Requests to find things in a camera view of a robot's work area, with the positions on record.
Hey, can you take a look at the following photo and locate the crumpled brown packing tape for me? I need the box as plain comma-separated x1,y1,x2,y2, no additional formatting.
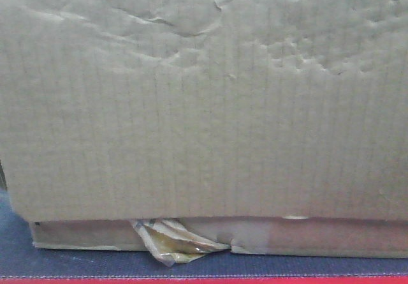
130,218,231,267

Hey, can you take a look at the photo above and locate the large brown cardboard box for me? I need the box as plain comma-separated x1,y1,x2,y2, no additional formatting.
1,0,407,258

